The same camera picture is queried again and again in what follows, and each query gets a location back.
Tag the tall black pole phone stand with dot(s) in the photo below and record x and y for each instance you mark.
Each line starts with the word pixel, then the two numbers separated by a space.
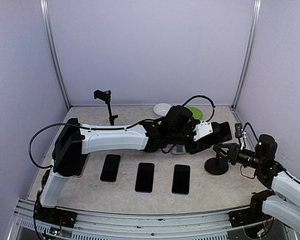
pixel 106 97

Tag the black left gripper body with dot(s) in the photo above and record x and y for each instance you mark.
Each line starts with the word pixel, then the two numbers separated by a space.
pixel 191 149

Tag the phone with clear case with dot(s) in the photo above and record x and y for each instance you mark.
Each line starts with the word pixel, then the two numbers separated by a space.
pixel 82 164

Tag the left aluminium frame post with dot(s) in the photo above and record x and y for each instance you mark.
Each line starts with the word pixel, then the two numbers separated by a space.
pixel 53 53

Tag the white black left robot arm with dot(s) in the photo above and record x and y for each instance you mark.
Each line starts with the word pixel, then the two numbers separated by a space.
pixel 178 127

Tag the blue edged black phone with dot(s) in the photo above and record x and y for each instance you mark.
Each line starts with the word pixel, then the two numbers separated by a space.
pixel 145 177

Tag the aluminium frame post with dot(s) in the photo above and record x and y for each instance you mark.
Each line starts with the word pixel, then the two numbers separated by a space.
pixel 53 53
pixel 248 53

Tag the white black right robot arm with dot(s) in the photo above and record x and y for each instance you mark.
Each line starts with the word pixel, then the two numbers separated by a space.
pixel 281 199

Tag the short black pole phone stand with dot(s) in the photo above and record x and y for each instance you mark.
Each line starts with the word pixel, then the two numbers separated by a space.
pixel 216 166

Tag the aluminium front rail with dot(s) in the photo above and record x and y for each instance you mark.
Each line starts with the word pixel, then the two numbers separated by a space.
pixel 91 225

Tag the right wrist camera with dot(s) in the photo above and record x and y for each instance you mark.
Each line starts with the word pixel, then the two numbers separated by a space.
pixel 241 135

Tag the white ceramic bowl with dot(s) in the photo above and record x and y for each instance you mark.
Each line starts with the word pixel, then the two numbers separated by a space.
pixel 161 109

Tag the right aluminium frame post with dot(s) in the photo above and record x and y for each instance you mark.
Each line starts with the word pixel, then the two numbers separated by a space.
pixel 248 53

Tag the purple edged black phone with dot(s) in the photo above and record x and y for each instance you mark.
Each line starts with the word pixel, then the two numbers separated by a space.
pixel 110 168

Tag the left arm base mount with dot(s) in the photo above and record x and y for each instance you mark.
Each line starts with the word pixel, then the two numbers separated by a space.
pixel 55 216

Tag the green plate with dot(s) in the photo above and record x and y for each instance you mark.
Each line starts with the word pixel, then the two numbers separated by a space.
pixel 196 113

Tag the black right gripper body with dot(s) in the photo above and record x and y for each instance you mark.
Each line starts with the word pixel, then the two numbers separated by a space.
pixel 234 154

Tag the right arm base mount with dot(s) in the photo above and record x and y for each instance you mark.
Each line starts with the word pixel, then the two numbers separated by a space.
pixel 246 216

